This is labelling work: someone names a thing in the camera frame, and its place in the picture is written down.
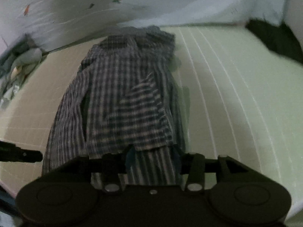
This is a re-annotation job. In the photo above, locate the dark green cloth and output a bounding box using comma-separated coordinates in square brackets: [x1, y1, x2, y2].
[245, 18, 303, 65]

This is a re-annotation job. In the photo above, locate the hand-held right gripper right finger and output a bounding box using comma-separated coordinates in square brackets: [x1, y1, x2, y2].
[171, 145, 249, 192]

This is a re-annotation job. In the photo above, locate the light blue carrot print sheet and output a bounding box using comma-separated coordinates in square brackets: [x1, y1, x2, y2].
[0, 0, 288, 54]

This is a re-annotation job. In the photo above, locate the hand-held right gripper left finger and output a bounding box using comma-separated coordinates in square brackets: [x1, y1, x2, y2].
[57, 144, 136, 193]

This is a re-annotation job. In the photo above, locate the blue plaid shirt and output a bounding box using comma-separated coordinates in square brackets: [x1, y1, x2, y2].
[42, 25, 190, 188]

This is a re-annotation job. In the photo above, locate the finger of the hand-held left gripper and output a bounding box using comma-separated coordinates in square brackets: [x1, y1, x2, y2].
[16, 147, 43, 163]

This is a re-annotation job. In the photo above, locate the pile of pale cloths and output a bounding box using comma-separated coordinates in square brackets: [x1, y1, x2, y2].
[0, 34, 43, 110]

